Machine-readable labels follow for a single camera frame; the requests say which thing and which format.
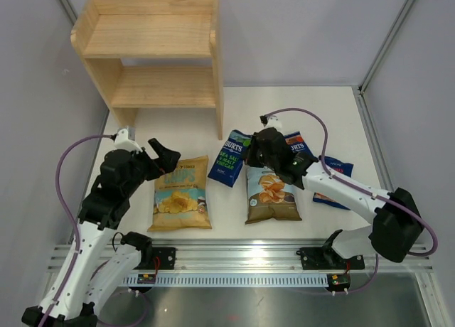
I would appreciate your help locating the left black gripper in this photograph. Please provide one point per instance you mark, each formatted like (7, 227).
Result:
(165, 163)

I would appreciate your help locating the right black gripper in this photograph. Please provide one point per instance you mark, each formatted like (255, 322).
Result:
(250, 157)

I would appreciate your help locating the blue spicy sweet chilli bag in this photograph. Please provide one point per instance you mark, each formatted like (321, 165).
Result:
(299, 146)

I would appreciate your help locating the blue sea salt vinegar bag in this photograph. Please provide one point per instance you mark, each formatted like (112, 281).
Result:
(228, 163)

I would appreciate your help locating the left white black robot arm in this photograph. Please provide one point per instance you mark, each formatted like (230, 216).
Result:
(81, 290)

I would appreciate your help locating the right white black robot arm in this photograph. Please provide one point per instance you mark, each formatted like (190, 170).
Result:
(393, 218)

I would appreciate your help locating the yellow kettle cooked chips bag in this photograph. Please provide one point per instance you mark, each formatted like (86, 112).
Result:
(180, 197)

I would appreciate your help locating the light blue cassava chips bag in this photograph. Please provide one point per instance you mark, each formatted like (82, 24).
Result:
(268, 197)

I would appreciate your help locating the wooden two-tier shelf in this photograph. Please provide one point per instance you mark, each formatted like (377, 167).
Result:
(152, 53)

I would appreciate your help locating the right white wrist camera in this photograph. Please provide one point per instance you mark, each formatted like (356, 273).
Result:
(271, 121)

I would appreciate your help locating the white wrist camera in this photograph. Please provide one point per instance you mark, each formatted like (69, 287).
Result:
(271, 121)
(125, 135)

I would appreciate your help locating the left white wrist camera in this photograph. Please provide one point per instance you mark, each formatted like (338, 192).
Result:
(125, 135)

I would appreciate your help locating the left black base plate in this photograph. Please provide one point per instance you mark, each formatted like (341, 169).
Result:
(162, 257)

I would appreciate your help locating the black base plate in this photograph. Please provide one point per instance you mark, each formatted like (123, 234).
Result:
(316, 258)
(162, 257)

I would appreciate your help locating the aluminium mounting rail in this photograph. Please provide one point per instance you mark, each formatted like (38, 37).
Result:
(237, 256)

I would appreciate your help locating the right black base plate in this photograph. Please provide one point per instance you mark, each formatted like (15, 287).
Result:
(316, 258)

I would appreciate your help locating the white slotted cable duct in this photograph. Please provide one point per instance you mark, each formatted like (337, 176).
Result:
(226, 280)

